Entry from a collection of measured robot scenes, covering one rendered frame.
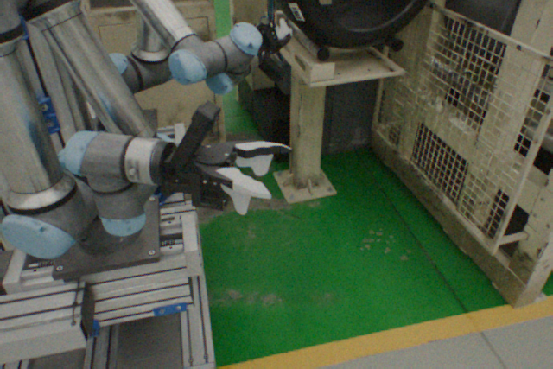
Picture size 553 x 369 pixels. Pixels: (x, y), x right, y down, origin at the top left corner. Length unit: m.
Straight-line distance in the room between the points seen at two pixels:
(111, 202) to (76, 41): 0.27
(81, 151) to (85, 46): 0.18
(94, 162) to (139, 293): 0.52
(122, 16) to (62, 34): 1.30
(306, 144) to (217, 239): 0.62
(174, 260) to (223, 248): 0.93
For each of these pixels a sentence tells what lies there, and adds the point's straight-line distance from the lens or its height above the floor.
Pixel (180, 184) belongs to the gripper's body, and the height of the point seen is 1.02.
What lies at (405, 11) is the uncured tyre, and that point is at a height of 1.02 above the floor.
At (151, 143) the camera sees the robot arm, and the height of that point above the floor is 1.08.
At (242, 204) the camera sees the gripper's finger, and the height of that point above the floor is 1.04.
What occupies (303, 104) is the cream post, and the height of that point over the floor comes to 0.52.
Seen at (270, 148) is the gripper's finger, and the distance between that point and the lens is 0.71.
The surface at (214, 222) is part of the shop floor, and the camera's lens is 2.14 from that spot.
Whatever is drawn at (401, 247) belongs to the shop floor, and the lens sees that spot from 2.08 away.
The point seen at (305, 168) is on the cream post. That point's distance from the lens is 2.21.
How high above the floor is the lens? 1.45
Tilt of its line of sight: 35 degrees down
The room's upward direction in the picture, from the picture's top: straight up
